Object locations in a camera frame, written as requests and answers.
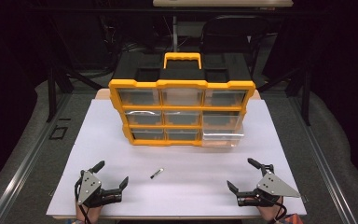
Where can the white table mat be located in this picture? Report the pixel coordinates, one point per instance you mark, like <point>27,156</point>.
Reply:
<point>183,193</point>

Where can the black metal frame stand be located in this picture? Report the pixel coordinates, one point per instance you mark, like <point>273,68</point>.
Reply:
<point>52,93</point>
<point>306,93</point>

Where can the person's right hand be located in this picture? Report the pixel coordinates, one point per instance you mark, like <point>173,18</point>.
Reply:
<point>272,211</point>

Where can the small black metal bit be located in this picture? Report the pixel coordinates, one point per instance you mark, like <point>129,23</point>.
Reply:
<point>157,173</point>

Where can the grid of clear drawers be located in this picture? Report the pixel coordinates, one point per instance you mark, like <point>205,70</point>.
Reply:
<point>180,117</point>

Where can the grey metal pole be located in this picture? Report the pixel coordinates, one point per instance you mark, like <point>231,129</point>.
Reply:
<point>175,34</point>

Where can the yellow black organizer cabinet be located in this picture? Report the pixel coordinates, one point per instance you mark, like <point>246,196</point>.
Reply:
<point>183,83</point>

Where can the clear plastic bin drawer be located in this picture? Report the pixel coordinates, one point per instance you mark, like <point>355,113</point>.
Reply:
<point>222,137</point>

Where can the black chair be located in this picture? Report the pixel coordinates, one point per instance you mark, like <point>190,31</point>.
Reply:
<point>234,34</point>

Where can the person's left hand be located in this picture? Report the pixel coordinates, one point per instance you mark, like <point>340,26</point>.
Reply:
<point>88,214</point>

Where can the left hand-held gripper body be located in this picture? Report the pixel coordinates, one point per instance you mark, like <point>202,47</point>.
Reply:
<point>88,186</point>

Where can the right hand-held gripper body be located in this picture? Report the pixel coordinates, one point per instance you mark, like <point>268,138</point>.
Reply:
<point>275,186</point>

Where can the aluminium floor rail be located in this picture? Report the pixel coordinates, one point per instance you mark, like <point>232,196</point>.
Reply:
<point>21,168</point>
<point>326,174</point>

